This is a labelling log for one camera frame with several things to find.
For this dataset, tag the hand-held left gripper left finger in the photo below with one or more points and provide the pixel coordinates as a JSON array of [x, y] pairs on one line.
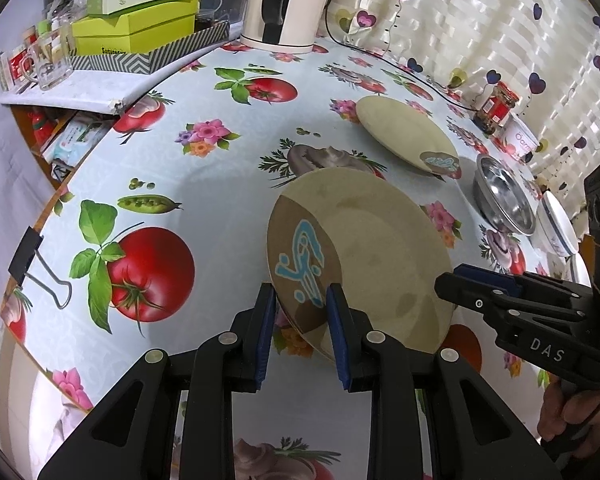
[[265, 332]]

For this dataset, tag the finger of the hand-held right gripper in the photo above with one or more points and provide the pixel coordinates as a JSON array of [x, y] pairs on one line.
[[475, 300], [495, 277]]

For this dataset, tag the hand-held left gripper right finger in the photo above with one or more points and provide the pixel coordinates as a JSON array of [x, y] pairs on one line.
[[336, 332]]

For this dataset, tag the stainless steel bowl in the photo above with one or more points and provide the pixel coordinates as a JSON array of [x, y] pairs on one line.
[[505, 200]]

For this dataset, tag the beige plate with blue print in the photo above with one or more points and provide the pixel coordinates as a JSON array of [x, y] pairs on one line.
[[380, 250], [405, 130]]

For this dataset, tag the person's right hand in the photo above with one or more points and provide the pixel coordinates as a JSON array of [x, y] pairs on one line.
[[552, 415]]

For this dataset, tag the white yogurt tub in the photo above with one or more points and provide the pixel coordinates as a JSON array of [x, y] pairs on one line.
[[520, 137]]

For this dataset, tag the vegetable printed tablecloth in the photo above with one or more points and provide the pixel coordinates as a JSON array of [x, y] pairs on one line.
[[205, 175]]

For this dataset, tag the red-lidded chili sauce jar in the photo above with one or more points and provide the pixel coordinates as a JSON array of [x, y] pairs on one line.
[[495, 105]]

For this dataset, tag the black binder clip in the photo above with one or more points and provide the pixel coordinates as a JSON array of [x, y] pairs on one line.
[[27, 255]]

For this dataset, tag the cream curtain with hearts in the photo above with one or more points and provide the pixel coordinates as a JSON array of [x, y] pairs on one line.
[[480, 20]]

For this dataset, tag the cream and black electric kettle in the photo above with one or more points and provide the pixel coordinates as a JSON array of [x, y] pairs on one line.
[[290, 5]]

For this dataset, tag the lime green box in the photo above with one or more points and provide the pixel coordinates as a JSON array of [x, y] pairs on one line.
[[130, 32]]

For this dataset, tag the clear glass mug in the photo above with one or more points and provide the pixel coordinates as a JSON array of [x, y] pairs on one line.
[[50, 67]]

